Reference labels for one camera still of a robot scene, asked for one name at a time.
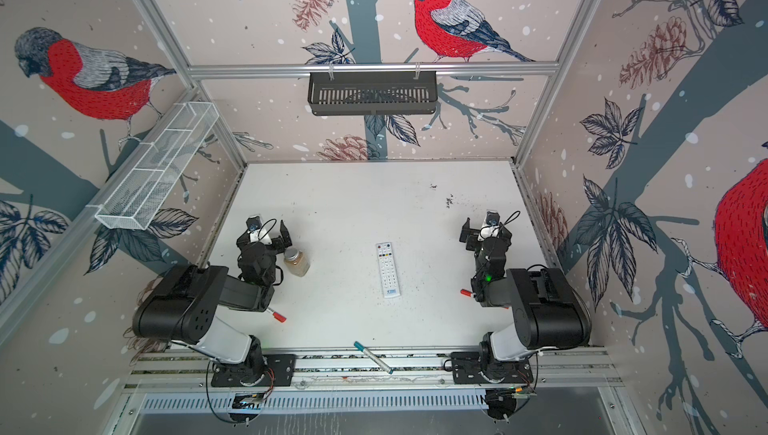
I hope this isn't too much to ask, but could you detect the white remote control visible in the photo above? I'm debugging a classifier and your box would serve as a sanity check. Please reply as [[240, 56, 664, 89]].
[[376, 242, 401, 299]]

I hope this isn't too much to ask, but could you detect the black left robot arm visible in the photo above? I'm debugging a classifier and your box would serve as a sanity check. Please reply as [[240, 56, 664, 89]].
[[132, 216, 292, 385]]

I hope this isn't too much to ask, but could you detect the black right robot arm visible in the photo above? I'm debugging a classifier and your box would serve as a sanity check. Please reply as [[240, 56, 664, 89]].
[[459, 211, 592, 383]]

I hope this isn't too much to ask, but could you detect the glass spice jar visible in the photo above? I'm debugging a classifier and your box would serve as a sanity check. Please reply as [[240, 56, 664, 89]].
[[284, 247, 310, 277]]

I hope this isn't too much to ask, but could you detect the red marker left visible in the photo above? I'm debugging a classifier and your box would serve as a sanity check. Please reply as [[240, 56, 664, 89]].
[[266, 308, 286, 323]]

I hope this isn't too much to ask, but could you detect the teal capped pen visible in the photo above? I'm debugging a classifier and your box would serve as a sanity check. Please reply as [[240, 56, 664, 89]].
[[354, 341, 394, 375]]

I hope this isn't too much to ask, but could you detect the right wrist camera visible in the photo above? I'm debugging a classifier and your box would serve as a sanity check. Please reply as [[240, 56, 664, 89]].
[[479, 210, 502, 240]]

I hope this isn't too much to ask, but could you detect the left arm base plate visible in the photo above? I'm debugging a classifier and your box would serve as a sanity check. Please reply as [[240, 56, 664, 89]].
[[210, 354, 297, 388]]

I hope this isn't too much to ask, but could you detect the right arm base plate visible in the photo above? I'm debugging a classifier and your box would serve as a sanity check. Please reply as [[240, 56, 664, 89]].
[[445, 351, 534, 385]]

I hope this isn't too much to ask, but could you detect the white mesh wall tray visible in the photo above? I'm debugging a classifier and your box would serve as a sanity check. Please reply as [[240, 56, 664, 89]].
[[95, 101, 219, 230]]

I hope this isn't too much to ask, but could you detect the black wall basket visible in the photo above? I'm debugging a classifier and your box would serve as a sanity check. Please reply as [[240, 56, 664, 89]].
[[307, 71, 438, 116]]

